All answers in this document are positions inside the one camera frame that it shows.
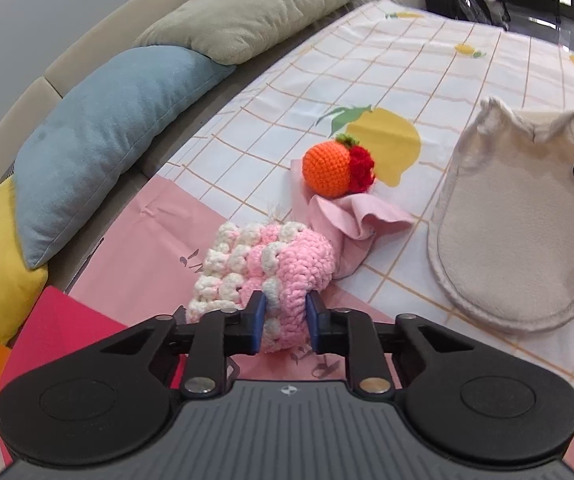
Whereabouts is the pink and white crochet piece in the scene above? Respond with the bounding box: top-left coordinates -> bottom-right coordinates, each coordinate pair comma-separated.
185,220 -> 337,357

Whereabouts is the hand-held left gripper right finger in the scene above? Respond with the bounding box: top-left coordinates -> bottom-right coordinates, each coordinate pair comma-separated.
305,292 -> 474,396

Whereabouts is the beige drawstring pouch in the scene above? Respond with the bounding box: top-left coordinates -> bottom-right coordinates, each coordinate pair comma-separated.
426,94 -> 574,334

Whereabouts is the grey-green pillow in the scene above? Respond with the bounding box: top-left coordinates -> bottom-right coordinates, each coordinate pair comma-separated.
134,0 -> 383,66

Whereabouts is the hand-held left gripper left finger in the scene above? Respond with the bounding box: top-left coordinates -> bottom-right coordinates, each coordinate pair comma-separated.
99,289 -> 268,396

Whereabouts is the beige sofa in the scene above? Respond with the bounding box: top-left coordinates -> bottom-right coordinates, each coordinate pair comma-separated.
0,0 -> 429,297

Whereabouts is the orange crochet ball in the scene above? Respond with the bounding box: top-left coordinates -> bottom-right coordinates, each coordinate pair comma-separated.
301,133 -> 377,197

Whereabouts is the pink cloth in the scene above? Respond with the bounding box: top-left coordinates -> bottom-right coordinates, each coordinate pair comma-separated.
289,157 -> 416,279

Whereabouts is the checked lemon-print tablecloth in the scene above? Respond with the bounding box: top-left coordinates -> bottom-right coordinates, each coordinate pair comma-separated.
64,0 -> 574,462

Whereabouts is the blue pillow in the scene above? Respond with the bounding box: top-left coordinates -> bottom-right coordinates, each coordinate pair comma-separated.
11,44 -> 238,270

